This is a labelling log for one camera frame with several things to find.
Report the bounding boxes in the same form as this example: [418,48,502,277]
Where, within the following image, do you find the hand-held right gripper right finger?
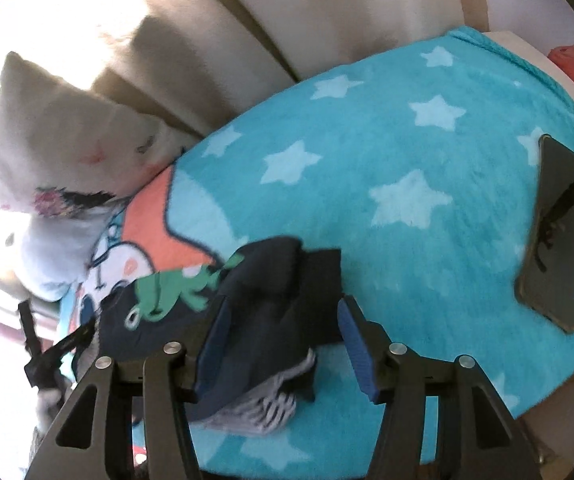
[337,294,536,480]

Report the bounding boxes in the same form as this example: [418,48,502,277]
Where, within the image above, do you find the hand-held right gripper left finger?
[27,296,240,480]

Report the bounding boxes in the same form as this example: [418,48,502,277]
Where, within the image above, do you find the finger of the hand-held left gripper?
[17,301,96,392]

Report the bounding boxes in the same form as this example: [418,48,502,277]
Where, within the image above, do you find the navy pants with frog print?
[102,235,345,423]

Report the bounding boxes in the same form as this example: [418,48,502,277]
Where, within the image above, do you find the grey striped cloth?
[192,347,318,442]

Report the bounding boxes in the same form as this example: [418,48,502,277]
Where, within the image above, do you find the pale blue cushion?
[18,205,128,304]

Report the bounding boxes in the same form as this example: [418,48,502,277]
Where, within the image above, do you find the teal blanket with white stars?
[59,25,574,477]

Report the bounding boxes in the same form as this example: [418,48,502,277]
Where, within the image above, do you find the white printed pillow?
[0,51,190,218]

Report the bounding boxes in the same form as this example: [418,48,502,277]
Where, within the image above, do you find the black smartphone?
[514,133,574,334]

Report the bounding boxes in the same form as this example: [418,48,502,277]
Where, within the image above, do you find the beige sofa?
[82,0,492,153]

